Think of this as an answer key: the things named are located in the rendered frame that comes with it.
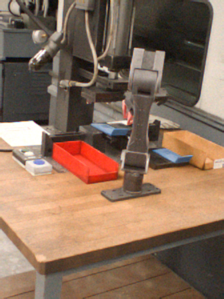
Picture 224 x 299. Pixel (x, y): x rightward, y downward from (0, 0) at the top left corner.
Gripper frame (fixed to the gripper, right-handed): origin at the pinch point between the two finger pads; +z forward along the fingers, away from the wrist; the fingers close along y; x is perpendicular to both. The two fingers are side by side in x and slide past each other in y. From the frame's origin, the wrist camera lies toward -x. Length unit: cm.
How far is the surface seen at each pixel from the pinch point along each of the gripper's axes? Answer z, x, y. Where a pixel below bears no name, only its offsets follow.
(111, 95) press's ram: -2.1, 3.0, 10.4
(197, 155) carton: 1.3, -23.8, -18.4
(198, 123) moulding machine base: 24, -61, 16
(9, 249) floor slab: 139, 2, 27
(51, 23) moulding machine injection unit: 158, -120, 267
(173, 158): 5.8, -16.5, -15.3
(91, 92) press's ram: -1.0, 10.2, 13.3
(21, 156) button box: 14.8, 38.1, -1.6
